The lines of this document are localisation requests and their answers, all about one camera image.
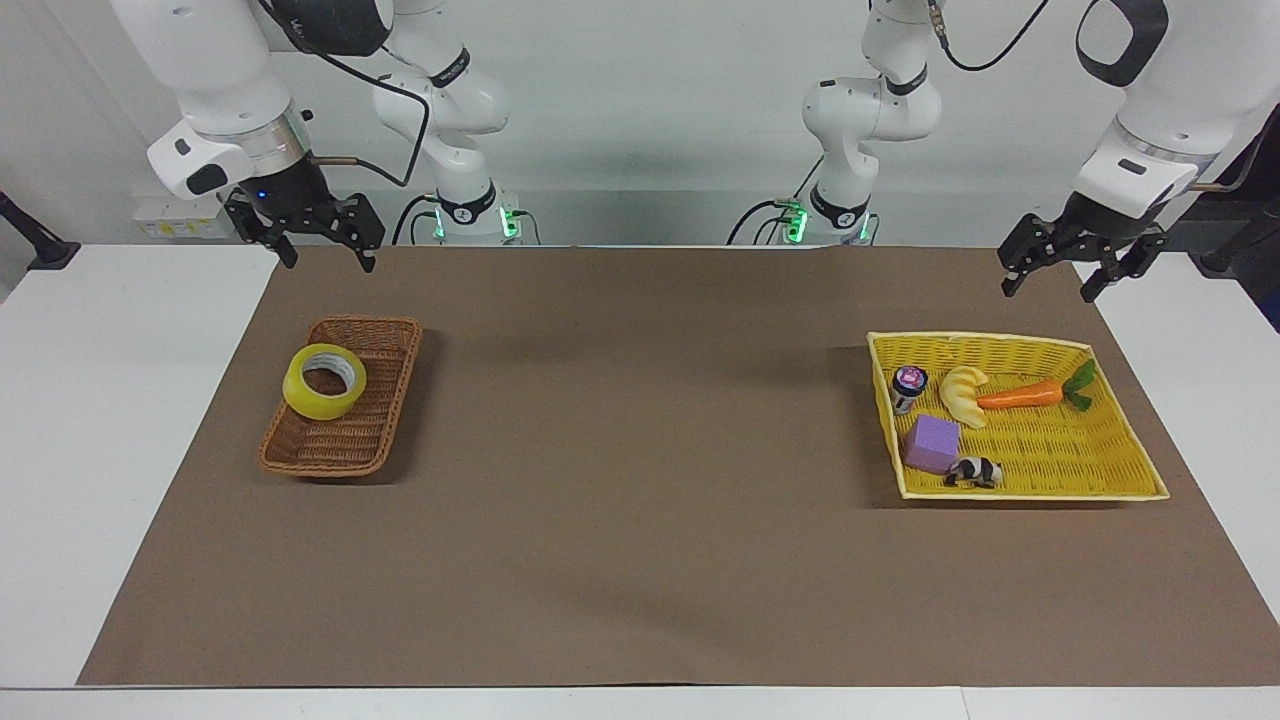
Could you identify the purple cube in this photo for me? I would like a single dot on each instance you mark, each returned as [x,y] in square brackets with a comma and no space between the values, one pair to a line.
[932,445]

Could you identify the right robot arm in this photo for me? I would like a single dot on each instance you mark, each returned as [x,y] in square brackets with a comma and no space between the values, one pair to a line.
[215,70]

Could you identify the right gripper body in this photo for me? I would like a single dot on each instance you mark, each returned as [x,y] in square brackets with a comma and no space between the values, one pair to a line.
[295,192]

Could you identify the black and white toy cow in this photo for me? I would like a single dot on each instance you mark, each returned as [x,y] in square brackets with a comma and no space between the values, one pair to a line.
[975,471]

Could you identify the brown wicker basket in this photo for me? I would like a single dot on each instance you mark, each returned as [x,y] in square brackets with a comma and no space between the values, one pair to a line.
[345,445]

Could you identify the pale yellow toy croissant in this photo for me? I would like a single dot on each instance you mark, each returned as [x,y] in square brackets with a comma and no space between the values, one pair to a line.
[962,395]

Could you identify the yellow woven basket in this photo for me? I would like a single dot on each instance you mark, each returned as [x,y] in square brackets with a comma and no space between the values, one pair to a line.
[1070,450]

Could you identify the yellow tape roll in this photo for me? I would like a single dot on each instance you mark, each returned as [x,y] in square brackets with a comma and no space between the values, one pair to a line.
[300,395]

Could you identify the orange toy carrot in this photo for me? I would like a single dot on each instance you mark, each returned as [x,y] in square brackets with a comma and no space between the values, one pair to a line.
[1020,397]

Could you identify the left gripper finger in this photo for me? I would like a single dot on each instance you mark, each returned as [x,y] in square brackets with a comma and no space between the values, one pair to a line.
[1030,245]
[1130,262]

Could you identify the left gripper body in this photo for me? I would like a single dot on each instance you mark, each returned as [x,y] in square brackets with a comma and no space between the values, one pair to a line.
[1105,225]

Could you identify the white power strip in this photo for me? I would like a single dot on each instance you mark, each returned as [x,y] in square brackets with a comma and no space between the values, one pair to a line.
[175,222]

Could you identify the black stand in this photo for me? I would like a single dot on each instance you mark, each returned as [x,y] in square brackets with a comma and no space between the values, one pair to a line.
[35,245]
[1235,215]

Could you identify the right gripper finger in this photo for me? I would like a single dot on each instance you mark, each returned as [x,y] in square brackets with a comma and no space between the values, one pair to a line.
[362,222]
[250,218]

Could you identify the small dark jar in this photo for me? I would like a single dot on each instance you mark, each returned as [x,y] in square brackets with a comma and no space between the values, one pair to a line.
[908,390]

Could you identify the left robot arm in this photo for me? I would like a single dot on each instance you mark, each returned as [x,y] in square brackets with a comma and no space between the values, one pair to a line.
[1165,90]

